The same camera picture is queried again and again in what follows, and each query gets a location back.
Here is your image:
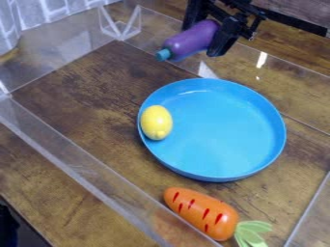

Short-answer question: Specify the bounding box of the orange toy carrot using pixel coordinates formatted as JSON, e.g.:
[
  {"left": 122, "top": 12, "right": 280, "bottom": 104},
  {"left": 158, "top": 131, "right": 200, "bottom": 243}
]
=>
[{"left": 165, "top": 187, "right": 273, "bottom": 247}]

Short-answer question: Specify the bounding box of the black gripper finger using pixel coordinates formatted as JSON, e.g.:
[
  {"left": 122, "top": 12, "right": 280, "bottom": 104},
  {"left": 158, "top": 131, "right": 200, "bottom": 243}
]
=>
[
  {"left": 182, "top": 0, "right": 208, "bottom": 31},
  {"left": 206, "top": 17, "right": 242, "bottom": 57}
]

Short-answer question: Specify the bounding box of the yellow toy lemon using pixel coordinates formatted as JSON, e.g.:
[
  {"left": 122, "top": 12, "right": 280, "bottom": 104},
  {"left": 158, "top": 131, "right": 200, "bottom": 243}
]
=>
[{"left": 140, "top": 105, "right": 173, "bottom": 141}]

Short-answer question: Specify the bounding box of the blue round tray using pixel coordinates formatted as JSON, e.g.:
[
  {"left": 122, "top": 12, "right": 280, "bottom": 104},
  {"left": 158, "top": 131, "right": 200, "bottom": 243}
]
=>
[{"left": 141, "top": 78, "right": 286, "bottom": 182}]

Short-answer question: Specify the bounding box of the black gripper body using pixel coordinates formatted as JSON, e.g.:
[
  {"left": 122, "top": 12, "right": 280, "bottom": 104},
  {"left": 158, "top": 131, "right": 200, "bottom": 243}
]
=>
[{"left": 205, "top": 0, "right": 268, "bottom": 41}]

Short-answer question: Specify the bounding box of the purple toy eggplant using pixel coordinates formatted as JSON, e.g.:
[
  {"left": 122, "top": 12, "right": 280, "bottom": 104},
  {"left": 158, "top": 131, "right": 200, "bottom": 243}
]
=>
[{"left": 157, "top": 19, "right": 221, "bottom": 62}]

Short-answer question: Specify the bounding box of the clear acrylic corner bracket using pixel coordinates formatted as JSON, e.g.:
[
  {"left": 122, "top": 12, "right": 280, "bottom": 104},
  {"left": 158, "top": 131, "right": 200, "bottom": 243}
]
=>
[{"left": 98, "top": 6, "right": 142, "bottom": 41}]

